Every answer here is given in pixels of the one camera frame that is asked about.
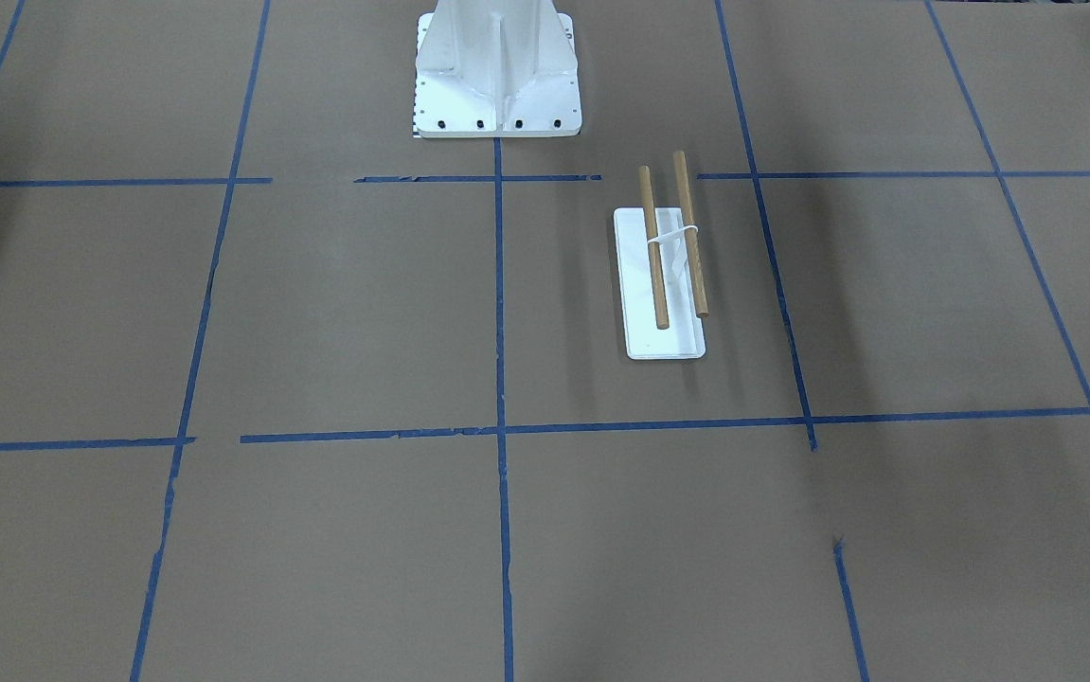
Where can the wooden rack rod inner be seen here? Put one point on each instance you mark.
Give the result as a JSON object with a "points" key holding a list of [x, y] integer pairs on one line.
{"points": [[660, 301]]}

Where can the wooden rack rod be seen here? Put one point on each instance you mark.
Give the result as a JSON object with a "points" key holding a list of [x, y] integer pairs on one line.
{"points": [[660, 301], [682, 176]]}

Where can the white towel rack base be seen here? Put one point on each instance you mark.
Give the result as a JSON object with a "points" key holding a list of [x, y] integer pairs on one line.
{"points": [[684, 339]]}

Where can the wooden rack rod outer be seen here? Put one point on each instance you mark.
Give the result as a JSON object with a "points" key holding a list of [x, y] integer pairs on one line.
{"points": [[682, 176]]}

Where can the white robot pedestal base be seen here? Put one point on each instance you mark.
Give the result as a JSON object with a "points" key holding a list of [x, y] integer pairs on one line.
{"points": [[487, 69]]}

